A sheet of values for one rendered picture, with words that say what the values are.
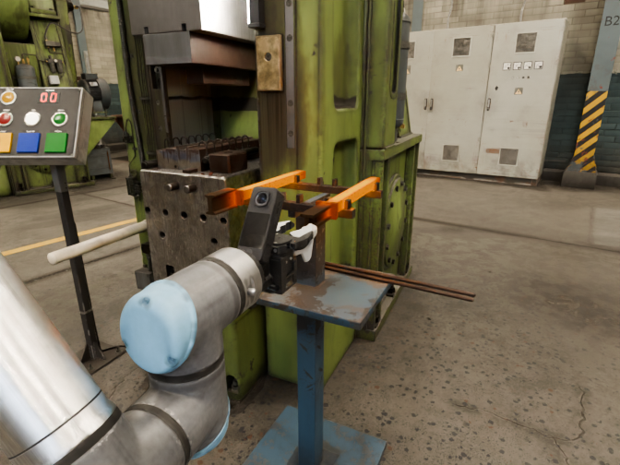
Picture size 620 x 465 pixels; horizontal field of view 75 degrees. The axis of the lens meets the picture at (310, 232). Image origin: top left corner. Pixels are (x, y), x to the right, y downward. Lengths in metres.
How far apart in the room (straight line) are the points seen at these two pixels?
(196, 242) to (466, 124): 5.40
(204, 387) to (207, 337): 0.06
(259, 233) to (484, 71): 5.99
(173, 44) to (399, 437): 1.56
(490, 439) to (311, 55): 1.47
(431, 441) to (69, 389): 1.40
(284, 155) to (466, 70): 5.22
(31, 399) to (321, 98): 1.17
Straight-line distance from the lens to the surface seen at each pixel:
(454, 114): 6.52
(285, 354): 1.77
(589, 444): 1.89
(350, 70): 1.75
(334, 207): 0.83
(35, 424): 0.44
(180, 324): 0.44
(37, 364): 0.44
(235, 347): 1.63
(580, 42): 6.97
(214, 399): 0.53
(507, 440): 1.77
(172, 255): 1.61
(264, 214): 0.59
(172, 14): 1.54
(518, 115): 6.35
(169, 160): 1.58
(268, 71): 1.45
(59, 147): 1.74
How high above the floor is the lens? 1.16
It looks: 18 degrees down
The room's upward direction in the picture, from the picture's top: straight up
